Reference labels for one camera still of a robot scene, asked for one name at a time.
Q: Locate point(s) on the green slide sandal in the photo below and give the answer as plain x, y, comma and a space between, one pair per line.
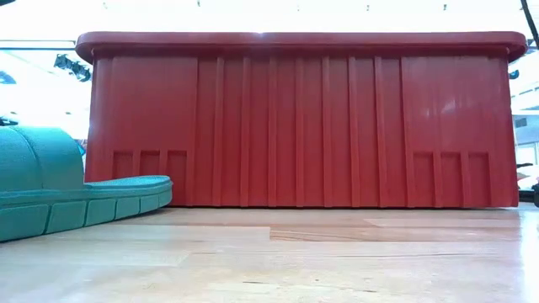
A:
42, 168

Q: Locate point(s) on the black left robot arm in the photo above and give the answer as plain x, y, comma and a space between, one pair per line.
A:
6, 122

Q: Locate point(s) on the red plastic bin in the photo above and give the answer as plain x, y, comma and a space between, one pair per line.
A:
295, 126

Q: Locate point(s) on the black ceiling track light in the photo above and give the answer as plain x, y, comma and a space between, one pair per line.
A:
73, 67

